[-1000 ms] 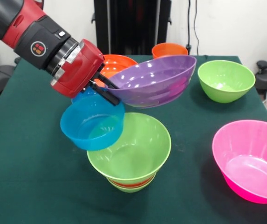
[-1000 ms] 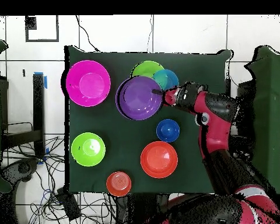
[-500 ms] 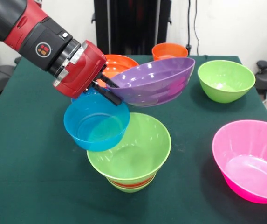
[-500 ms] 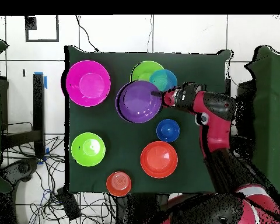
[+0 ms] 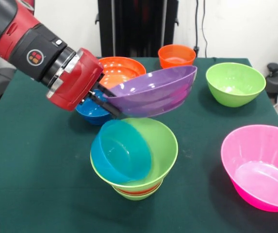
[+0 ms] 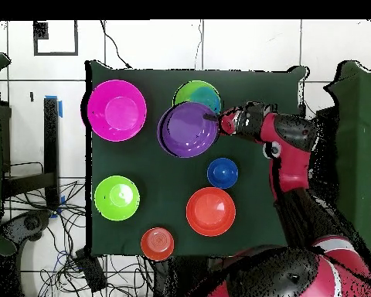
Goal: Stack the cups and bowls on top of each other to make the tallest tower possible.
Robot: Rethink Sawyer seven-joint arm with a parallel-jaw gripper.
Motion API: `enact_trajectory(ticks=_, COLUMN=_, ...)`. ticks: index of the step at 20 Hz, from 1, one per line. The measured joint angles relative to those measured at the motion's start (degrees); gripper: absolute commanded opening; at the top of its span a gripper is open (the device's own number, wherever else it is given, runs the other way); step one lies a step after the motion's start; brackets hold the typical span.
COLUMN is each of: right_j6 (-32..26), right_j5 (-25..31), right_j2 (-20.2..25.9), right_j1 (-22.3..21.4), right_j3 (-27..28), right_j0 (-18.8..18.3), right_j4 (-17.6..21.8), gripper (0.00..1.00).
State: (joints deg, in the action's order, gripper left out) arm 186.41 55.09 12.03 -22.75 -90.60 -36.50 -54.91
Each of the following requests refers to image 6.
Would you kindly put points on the black floor frame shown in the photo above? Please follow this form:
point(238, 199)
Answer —
point(40, 31)

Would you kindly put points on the purple bowl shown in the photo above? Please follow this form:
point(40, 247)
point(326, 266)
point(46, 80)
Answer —
point(185, 133)

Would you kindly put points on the small dark blue bowl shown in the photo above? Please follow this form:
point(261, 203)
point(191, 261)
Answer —
point(222, 173)

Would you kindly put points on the black metal stand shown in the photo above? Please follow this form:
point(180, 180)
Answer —
point(51, 139)

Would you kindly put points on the dark green table cloth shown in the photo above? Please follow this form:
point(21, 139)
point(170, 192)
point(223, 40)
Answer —
point(160, 173)

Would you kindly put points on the large pink bowl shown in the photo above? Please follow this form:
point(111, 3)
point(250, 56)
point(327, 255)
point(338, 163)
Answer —
point(117, 111)

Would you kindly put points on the large orange bowl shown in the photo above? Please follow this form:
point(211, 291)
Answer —
point(210, 212)

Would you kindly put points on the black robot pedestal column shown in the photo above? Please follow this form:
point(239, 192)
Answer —
point(185, 278)

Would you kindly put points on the black floor box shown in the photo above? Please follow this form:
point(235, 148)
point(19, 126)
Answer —
point(91, 269)

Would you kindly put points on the blue tape strip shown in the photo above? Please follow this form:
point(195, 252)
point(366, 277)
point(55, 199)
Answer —
point(60, 108)

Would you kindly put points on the small translucent orange bowl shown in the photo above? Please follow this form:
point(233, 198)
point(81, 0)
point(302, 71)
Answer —
point(157, 244)

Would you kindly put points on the black office chair base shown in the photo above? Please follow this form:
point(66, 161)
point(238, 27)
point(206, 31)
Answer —
point(31, 222)

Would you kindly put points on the large green bowl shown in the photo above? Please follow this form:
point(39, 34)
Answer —
point(184, 92)
point(117, 198)

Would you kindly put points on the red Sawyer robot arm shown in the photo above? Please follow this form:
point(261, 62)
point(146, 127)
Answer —
point(290, 154)

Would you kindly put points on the light blue translucent bowl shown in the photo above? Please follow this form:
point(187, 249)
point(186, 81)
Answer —
point(207, 96)

